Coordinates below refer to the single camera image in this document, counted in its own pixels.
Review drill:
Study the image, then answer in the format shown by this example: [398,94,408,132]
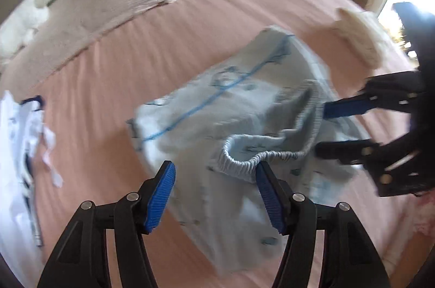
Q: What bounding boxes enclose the light blue printed pajama pants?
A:
[126,26,374,277]

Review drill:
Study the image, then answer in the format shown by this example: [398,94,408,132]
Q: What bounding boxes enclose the navy shorts with white stripes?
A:
[20,152,45,248]

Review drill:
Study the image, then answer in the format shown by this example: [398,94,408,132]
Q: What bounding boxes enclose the folded cream cloth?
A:
[331,7,391,67]

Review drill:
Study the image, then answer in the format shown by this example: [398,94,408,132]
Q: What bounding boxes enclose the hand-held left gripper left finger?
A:
[37,160,176,288]

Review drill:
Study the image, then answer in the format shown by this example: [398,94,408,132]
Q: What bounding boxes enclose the white shirt with navy trim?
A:
[0,90,65,275]

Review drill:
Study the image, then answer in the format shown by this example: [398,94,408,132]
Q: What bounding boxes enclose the white plush toy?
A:
[0,0,59,66]

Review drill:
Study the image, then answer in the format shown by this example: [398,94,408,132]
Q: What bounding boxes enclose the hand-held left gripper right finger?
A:
[256,162,391,288]

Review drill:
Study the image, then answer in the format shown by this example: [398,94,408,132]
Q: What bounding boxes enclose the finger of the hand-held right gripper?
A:
[315,140,381,166]
[321,95,374,120]

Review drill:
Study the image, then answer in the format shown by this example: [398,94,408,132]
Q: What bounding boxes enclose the bed with pink sheet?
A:
[0,0,422,288]

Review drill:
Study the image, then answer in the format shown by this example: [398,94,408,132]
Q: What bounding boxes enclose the pink checked pillow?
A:
[0,0,182,85]

